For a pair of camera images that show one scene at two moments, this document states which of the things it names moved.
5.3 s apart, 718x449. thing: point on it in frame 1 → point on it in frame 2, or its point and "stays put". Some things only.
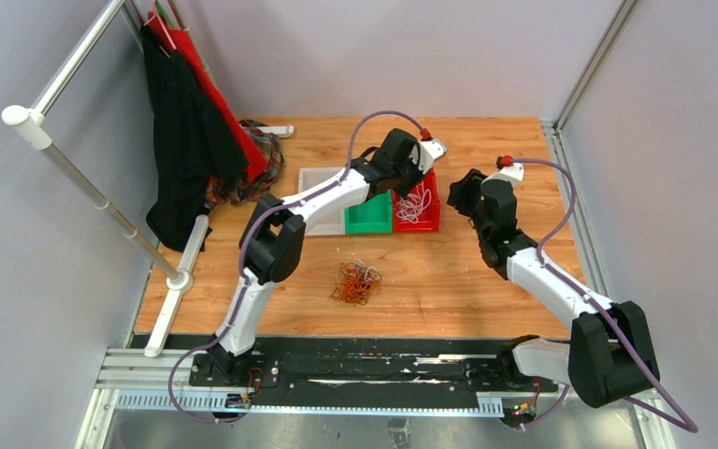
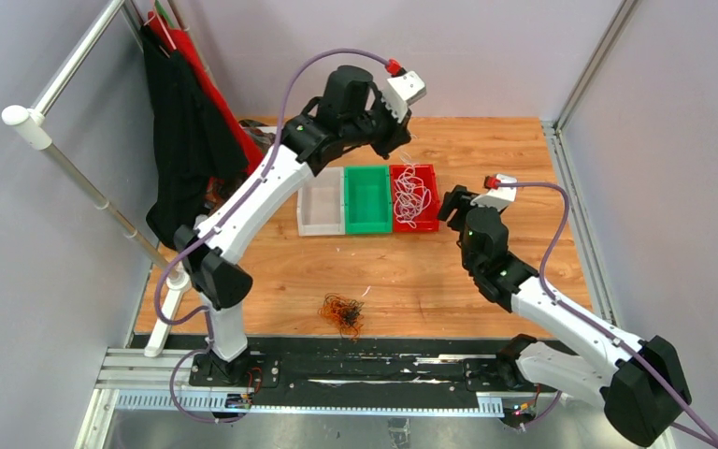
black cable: [356, 282] → [349, 312]
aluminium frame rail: [577, 209] stays put
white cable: [409, 206] stays put
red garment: [235, 126] stays put
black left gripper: [418, 172] → [399, 133]
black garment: [197, 147] stays put
